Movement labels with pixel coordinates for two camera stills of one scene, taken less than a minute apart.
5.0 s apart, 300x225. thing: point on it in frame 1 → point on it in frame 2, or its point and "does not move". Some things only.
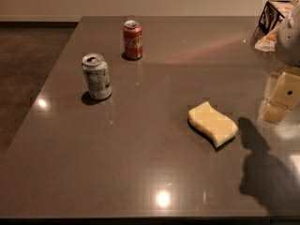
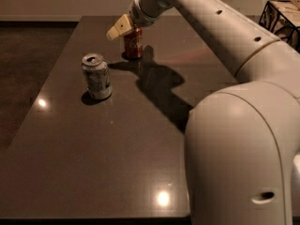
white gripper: x=290 y=42 → x=140 y=13
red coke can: x=132 y=39 does not move
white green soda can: x=97 y=76 does not move
